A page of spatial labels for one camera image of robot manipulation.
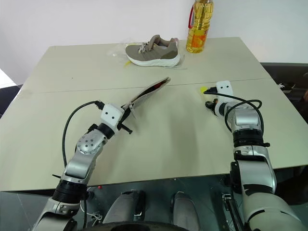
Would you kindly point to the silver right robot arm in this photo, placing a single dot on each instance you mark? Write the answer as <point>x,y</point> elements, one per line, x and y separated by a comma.
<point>255,168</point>

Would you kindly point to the small yellow scrap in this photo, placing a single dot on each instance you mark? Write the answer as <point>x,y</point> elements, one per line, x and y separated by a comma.
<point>126,63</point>

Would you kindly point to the clear plastic bag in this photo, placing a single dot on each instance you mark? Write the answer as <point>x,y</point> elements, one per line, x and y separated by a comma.
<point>120,49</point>

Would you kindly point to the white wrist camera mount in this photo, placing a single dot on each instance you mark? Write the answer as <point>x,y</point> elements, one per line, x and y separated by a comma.
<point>225,90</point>
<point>111,115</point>

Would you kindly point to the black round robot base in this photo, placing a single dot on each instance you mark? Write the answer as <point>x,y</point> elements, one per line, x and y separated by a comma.
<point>144,226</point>

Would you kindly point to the yellow highlighter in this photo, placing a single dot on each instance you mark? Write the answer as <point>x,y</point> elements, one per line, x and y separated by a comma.
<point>202,90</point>

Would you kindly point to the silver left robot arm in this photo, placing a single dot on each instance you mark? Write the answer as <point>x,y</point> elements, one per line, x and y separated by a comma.
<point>81,163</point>

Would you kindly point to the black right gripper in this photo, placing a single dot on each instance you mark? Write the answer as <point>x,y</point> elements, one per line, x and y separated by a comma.
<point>214,96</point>

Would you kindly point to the red marker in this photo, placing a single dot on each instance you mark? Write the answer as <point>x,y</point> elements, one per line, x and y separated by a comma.
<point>159,85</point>

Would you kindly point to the grey rounded robot leg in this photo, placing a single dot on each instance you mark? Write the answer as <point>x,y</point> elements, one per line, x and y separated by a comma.
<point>184,207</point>
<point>125,207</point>

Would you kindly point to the yellow cooking oil bottle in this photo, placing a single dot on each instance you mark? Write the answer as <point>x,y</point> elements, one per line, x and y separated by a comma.
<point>198,29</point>

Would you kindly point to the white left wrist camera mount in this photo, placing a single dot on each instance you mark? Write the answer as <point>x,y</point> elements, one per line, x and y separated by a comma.
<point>111,115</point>

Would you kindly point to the taupe sneaker with white sole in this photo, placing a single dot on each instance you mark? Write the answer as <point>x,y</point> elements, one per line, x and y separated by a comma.
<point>154,51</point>

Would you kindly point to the black metal bracket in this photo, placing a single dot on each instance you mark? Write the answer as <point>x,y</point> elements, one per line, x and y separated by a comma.
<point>231,207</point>

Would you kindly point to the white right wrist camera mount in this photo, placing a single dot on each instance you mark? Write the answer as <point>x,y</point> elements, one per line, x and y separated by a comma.
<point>225,90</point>

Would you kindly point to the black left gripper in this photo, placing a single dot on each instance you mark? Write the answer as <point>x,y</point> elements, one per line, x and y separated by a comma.
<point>123,117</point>

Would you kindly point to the black and white shoe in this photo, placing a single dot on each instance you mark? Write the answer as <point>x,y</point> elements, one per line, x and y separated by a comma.
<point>286,87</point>

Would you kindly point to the dark box beside table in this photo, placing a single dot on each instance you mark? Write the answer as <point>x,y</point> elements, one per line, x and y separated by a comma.
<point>9,98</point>

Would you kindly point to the dark side furniture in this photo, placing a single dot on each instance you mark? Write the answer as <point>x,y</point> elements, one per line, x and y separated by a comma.
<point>288,115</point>

